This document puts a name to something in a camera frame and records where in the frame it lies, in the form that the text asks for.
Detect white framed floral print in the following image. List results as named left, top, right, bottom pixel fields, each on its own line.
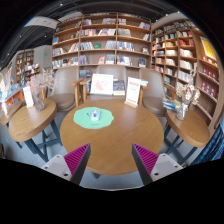
left=89, top=73, right=115, bottom=97

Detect green cloud-shaped mouse pad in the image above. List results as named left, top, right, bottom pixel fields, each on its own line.
left=72, top=106, right=115, bottom=130

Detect wide wooden bookshelf with books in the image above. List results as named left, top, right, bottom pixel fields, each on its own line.
left=51, top=13, right=153, bottom=71

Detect translucent blue computer mouse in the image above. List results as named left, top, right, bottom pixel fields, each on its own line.
left=89, top=109, right=102, bottom=122

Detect round wooden side table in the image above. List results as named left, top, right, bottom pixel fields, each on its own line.
left=0, top=101, right=24, bottom=149
left=163, top=108, right=211, bottom=166
left=8, top=98, right=63, bottom=163

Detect small white card sign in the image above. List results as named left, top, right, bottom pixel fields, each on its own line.
left=22, top=85, right=35, bottom=109

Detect brown upholstered wooden armchair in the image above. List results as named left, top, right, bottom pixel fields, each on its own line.
left=139, top=68, right=169, bottom=118
left=79, top=64, right=144, bottom=104
left=46, top=66, right=84, bottom=113

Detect dark blue book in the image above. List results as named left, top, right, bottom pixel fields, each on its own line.
left=112, top=79, right=126, bottom=97

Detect glass vase with dried flowers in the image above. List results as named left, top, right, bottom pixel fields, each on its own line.
left=174, top=71, right=201, bottom=122
left=26, top=68, right=56, bottom=112

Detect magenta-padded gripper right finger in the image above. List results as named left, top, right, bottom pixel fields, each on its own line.
left=131, top=143, right=184, bottom=186

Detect stack of colourful books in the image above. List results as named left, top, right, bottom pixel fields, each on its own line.
left=162, top=97, right=181, bottom=112

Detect white sign on wooden base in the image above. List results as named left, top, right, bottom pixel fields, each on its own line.
left=124, top=76, right=142, bottom=109

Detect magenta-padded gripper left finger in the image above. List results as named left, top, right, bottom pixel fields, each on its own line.
left=41, top=143, right=92, bottom=186

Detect small distant wooden bookshelf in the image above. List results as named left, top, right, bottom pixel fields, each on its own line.
left=14, top=49, right=36, bottom=84

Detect tall angled wooden bookshelf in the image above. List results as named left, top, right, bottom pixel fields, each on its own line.
left=150, top=18, right=224, bottom=134

